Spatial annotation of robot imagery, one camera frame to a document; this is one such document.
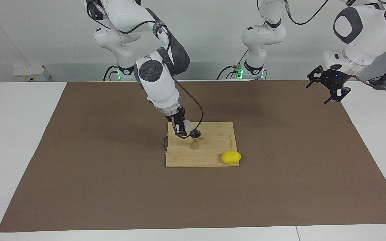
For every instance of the steel jigger cup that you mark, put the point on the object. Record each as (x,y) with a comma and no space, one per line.
(195,142)

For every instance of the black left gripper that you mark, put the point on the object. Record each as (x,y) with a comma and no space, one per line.
(333,78)

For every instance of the white wall socket box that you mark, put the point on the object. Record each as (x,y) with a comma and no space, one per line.
(28,71)

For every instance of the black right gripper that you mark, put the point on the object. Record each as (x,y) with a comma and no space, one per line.
(179,117)

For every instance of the yellow lemon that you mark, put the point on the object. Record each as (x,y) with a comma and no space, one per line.
(231,157)

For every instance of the brown table mat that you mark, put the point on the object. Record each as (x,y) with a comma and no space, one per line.
(112,184)

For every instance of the bamboo cutting board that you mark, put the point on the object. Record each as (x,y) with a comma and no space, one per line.
(213,147)

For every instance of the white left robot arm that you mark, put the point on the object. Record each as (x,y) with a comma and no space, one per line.
(364,33)

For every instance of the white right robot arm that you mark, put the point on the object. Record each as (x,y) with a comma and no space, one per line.
(159,83)

